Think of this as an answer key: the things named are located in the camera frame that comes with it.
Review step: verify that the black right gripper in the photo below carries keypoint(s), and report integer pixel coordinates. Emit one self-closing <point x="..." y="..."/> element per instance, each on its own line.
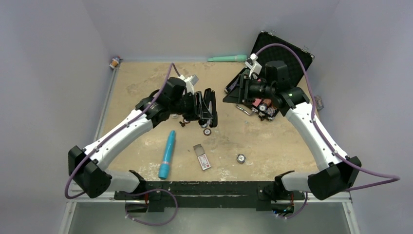
<point x="234" y="96"/>

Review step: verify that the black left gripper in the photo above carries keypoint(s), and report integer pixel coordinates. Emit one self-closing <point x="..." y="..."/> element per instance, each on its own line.
<point x="197" y="112"/>

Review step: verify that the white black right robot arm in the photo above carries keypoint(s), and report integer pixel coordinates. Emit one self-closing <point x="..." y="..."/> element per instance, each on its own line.
<point x="337" y="171"/>

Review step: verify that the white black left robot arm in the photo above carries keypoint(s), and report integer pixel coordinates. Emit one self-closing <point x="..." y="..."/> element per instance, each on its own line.
<point x="88" y="166"/>

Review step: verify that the staples cardboard box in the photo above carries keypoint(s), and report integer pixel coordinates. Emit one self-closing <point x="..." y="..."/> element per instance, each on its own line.
<point x="202" y="157"/>

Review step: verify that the mint green microphone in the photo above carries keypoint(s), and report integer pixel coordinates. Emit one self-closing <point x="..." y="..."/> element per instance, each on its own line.
<point x="234" y="58"/>

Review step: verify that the black poker chip case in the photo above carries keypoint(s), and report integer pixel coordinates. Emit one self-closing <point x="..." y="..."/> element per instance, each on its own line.
<point x="279" y="53"/>

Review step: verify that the blue cylindrical tool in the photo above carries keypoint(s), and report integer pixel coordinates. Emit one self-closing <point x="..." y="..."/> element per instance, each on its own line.
<point x="168" y="152"/>

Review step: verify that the small patterned object right edge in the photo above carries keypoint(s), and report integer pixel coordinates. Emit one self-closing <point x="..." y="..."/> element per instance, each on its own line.
<point x="319" y="103"/>

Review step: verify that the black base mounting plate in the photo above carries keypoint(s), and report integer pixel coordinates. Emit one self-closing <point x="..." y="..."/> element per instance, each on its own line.
<point x="258" y="195"/>

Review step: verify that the small colourful toy figure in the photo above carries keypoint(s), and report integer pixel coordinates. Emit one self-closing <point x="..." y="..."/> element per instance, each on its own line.
<point x="115" y="62"/>

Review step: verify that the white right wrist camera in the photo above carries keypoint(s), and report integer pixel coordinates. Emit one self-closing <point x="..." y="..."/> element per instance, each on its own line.
<point x="253" y="66"/>

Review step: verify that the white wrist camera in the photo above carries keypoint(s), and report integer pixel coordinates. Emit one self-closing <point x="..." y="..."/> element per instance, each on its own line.
<point x="253" y="66"/>
<point x="190" y="82"/>

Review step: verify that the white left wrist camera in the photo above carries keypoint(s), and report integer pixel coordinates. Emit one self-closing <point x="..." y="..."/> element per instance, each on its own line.
<point x="190" y="82"/>

